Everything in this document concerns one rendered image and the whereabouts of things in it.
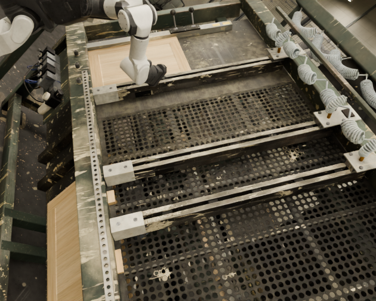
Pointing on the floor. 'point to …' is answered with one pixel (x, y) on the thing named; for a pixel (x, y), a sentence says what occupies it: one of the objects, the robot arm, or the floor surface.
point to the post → (0, 70)
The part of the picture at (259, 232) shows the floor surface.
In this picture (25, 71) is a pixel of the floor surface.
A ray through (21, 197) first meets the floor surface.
